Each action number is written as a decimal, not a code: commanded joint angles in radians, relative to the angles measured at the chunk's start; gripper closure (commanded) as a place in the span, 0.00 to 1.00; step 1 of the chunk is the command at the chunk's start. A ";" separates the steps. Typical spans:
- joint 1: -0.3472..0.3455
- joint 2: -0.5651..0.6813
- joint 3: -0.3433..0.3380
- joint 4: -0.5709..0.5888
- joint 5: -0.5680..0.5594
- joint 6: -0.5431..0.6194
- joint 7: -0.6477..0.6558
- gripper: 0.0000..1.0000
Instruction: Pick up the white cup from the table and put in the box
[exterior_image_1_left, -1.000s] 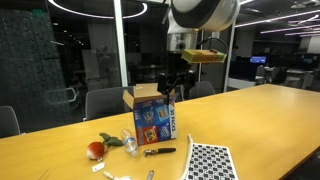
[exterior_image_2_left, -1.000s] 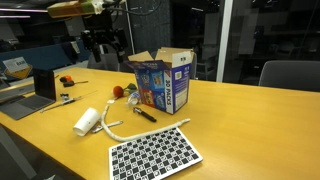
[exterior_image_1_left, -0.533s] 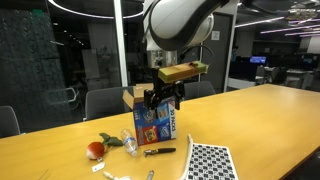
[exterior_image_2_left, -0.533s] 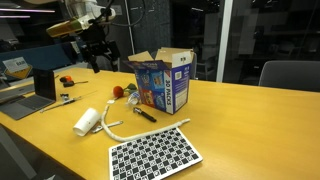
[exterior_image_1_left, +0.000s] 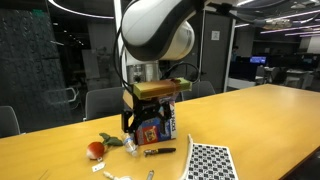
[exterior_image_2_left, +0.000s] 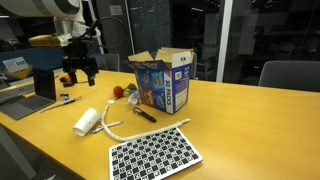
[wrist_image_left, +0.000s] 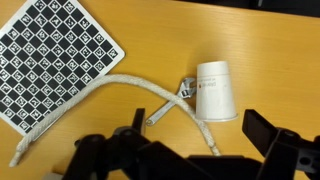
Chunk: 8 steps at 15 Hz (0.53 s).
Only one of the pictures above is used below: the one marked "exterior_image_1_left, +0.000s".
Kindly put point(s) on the grey office chair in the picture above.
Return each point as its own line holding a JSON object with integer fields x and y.
{"x": 7, "y": 121}
{"x": 200, "y": 89}
{"x": 103, "y": 101}

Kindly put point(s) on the white office desk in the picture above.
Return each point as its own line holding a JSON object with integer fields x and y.
{"x": 296, "y": 77}

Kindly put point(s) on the small white tag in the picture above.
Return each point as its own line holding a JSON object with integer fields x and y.
{"x": 98, "y": 167}

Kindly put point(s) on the white paper notice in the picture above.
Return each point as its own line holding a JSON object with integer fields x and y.
{"x": 215, "y": 35}

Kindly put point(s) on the blue cardboard snack box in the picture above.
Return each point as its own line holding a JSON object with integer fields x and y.
{"x": 151, "y": 133}

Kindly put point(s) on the lit computer monitor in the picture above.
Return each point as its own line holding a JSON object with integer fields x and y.
{"x": 258, "y": 60}

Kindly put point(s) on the clear plastic bottle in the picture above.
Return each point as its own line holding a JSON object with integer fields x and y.
{"x": 129, "y": 143}

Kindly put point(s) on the checkered calibration board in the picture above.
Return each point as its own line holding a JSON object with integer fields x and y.
{"x": 210, "y": 163}

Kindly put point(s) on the yellow wrist camera box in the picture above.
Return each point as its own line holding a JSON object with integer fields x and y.
{"x": 160, "y": 88}

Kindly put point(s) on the silver metal tool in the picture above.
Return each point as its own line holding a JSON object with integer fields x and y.
{"x": 150, "y": 175}

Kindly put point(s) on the black marker pen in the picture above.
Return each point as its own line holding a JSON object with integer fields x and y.
{"x": 163, "y": 150}

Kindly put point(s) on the white tubular frame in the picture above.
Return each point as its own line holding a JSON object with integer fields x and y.
{"x": 71, "y": 95}

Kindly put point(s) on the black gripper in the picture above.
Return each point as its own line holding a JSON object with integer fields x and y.
{"x": 146, "y": 109}

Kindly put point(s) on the white paper cup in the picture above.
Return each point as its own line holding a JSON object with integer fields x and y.
{"x": 126, "y": 178}

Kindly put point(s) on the red radish toy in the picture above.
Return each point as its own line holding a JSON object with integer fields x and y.
{"x": 96, "y": 150}

